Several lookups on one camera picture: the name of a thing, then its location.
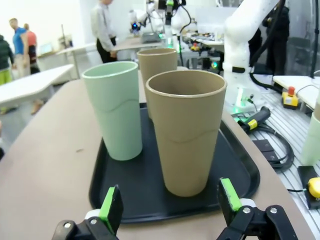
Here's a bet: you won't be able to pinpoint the pale mint cylinder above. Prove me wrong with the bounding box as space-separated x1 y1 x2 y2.
299 109 320 167

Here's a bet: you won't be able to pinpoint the white rectangular table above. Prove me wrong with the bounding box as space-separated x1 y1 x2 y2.
0 63 75 116

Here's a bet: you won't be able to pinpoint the wooden background table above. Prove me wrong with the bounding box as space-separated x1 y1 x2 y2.
111 37 163 52

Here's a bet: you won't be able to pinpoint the black handle with yellow label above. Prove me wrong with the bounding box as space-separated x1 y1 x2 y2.
237 106 272 132

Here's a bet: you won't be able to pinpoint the black cable coil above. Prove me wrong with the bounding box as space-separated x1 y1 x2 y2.
231 112 295 170

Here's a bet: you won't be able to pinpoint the black right arm cable sleeve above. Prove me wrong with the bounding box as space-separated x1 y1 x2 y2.
248 0 291 94

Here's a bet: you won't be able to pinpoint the black box with yellow knob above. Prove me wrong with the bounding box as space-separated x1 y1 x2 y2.
297 164 320 210

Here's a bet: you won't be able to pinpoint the person in white shirt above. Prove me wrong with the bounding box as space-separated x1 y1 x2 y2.
89 0 119 64

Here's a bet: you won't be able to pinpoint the person in dark puffer jacket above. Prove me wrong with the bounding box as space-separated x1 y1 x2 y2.
0 34 15 86

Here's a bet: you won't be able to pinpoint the white side table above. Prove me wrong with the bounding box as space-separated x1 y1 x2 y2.
272 74 320 101

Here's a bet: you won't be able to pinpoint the cluttered background workbench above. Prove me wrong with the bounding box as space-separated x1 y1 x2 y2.
174 29 226 73

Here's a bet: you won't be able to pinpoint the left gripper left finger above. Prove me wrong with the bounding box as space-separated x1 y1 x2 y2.
51 184 125 240

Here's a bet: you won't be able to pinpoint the yellow emergency stop box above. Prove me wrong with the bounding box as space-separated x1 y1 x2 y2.
281 86 302 110

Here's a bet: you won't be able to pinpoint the white background table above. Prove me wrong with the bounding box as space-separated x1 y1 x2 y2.
37 42 98 73

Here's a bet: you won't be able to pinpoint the black plastic tray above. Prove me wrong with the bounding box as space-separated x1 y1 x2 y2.
88 102 261 225

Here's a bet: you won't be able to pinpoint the person in red shirt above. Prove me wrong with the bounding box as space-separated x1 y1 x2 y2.
23 23 41 75

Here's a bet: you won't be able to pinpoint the mint green plastic cup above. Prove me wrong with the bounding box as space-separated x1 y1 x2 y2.
81 61 144 161

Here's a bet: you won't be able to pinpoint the person in blue shirt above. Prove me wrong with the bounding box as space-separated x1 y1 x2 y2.
8 17 29 79

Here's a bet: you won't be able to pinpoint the brown plastic cup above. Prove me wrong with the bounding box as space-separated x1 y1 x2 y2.
145 70 228 198
136 48 178 120

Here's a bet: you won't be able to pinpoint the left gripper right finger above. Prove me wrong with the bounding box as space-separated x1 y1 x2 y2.
217 177 300 240

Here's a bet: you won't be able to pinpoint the black metal brackets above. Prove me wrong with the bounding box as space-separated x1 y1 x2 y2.
252 139 280 163

